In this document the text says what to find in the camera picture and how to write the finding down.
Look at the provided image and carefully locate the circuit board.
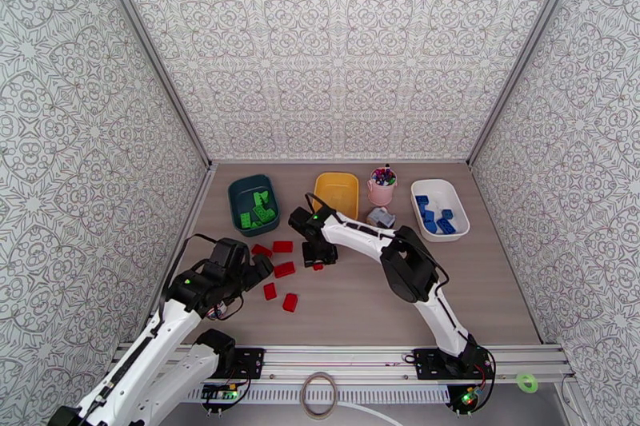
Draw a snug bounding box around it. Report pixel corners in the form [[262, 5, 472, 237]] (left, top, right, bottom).
[[457, 386, 482, 409], [201, 384, 239, 404]]

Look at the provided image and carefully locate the green plastic ring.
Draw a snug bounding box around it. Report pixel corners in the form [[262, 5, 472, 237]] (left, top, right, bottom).
[[515, 372, 540, 395]]

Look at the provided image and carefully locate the teal plastic container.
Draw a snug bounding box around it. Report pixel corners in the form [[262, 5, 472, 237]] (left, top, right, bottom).
[[227, 174, 282, 239]]

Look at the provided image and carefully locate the right circuit board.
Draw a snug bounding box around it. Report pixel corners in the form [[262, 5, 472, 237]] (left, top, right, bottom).
[[457, 386, 482, 409]]

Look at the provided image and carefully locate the white plastic container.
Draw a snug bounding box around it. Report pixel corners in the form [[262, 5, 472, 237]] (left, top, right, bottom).
[[410, 178, 471, 245]]

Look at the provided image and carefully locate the grey tape ring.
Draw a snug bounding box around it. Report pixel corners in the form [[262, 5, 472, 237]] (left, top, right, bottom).
[[301, 372, 339, 421]]

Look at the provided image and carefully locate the colourful marker pens bunch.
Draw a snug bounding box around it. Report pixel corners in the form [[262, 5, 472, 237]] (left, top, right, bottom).
[[371, 163, 397, 187]]

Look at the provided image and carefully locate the white tube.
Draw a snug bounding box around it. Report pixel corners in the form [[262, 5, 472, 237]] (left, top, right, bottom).
[[338, 401, 403, 426]]

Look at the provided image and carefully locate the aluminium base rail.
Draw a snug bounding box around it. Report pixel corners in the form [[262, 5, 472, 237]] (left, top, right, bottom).
[[106, 344, 574, 384]]

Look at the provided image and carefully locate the aluminium frame post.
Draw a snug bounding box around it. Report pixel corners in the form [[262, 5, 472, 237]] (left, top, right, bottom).
[[466, 0, 597, 167], [86, 0, 215, 167]]

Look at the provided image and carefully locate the left circuit board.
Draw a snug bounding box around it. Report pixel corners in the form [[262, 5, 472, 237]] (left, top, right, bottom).
[[201, 384, 239, 404]]

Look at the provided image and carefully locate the pink metal bucket cup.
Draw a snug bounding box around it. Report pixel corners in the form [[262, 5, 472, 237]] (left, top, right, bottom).
[[367, 174, 400, 208]]

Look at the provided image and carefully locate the yellow plastic container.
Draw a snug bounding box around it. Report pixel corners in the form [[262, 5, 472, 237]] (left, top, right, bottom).
[[313, 172, 361, 221]]

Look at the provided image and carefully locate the small grey box toy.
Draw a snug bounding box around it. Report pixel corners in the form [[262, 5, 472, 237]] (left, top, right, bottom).
[[366, 206, 397, 230]]

